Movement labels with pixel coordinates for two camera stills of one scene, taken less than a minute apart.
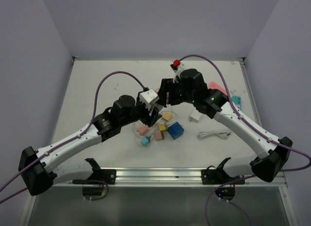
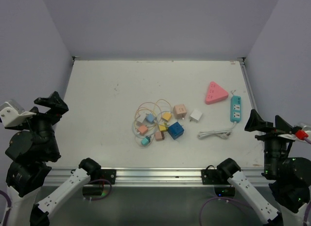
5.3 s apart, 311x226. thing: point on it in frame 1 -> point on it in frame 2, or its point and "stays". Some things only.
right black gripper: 163,91 -> 255,121
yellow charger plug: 167,115 stays
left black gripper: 152,117 -> 58,107
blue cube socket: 176,130 stays
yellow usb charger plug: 163,127 stays
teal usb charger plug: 145,141 stays
